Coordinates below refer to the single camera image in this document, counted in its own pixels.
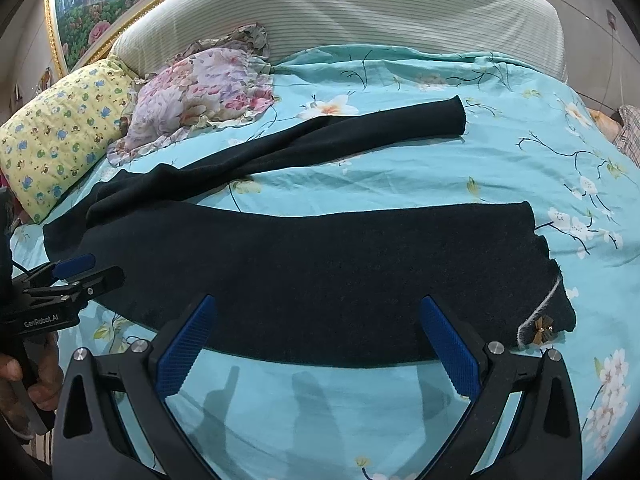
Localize black knit pants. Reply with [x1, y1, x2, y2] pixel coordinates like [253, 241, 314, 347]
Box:
[43, 98, 576, 367]

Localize person's left hand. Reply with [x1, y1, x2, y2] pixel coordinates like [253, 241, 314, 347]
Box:
[0, 331, 65, 430]

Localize yellow cartoon print pillow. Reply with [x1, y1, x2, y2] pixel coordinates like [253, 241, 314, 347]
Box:
[1, 58, 134, 223]

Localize turquoise floral bed sheet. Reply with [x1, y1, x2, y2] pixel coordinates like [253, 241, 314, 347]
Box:
[8, 43, 640, 480]

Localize pink floral ruffled pillow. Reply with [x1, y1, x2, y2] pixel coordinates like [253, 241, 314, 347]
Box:
[106, 23, 276, 167]

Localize plaid cloth beside bed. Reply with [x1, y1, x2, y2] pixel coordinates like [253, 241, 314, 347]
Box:
[614, 104, 640, 167]

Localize striped white headboard cover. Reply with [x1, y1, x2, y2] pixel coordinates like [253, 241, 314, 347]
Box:
[111, 0, 567, 81]

